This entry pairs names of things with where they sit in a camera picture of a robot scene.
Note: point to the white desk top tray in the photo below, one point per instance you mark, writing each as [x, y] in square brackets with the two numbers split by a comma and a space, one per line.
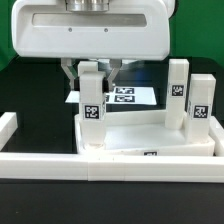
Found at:
[142, 133]

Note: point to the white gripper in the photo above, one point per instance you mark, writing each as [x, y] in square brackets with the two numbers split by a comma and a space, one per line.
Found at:
[113, 29]

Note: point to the white U-shaped obstacle fence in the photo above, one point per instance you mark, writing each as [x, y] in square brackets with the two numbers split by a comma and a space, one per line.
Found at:
[42, 166]

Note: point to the fiducial marker plate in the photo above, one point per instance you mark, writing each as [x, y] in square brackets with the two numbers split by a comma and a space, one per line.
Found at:
[131, 95]

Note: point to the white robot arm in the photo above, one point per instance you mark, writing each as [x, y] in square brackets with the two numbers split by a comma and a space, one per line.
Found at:
[116, 30]

